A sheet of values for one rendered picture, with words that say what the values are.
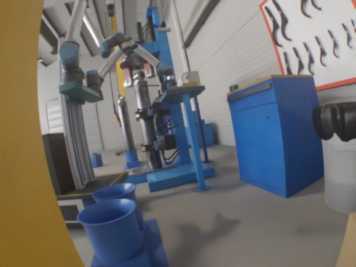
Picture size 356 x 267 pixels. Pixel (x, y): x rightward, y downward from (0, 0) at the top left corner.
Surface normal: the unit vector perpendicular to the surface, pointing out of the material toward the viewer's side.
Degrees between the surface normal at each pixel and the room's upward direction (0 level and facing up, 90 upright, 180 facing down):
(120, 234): 90
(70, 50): 95
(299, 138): 90
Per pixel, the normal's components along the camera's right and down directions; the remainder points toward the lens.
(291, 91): 0.22, 0.00
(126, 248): 0.62, -0.09
